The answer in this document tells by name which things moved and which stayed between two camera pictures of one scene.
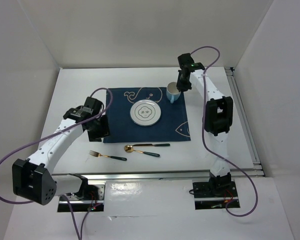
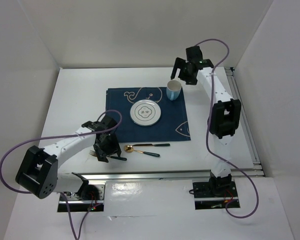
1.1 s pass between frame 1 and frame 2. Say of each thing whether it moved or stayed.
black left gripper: moved
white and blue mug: stayed
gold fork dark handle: stayed
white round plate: stayed
